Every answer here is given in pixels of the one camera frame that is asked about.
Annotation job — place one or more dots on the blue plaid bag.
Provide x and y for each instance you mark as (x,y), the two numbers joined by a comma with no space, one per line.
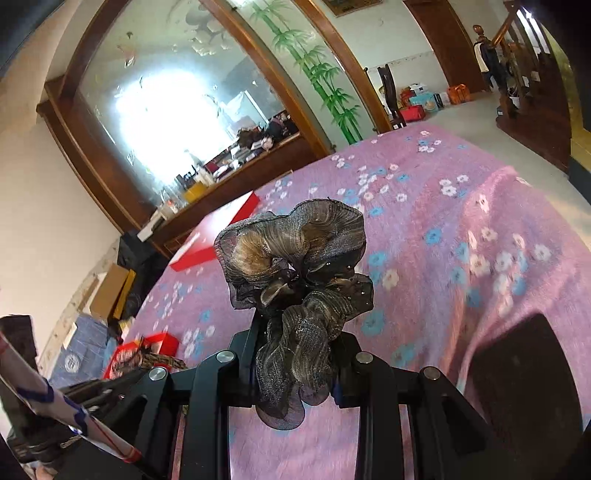
(83,356)

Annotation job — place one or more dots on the red flat box lid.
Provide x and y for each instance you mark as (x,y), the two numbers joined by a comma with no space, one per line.
(198,248)

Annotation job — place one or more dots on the cardboard box on floor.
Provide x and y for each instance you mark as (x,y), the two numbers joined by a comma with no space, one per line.
(108,302)

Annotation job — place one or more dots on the wooden stair railing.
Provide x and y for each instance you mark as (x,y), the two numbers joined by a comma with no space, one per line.
(534,110)

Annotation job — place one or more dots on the wooden dresser counter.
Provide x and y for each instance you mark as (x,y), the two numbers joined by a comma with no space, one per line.
(231,184)

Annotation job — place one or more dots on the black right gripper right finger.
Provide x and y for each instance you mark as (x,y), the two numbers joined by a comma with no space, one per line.
(418,413)

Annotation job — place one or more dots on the bamboo painted glass panel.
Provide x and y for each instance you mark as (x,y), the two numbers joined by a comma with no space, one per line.
(312,66)

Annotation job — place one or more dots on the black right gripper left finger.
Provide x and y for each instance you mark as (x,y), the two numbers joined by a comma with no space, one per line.
(200,398)

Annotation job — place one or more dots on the brown wooden door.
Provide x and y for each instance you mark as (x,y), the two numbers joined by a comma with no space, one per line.
(449,41)

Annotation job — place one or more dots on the large wood framed mirror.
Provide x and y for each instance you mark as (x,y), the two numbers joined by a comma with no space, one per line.
(155,90)

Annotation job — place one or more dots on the red tray with white lining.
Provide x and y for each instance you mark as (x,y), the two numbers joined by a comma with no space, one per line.
(145,353)

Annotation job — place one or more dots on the dark wooden chair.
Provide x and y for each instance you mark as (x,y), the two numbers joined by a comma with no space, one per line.
(391,96)

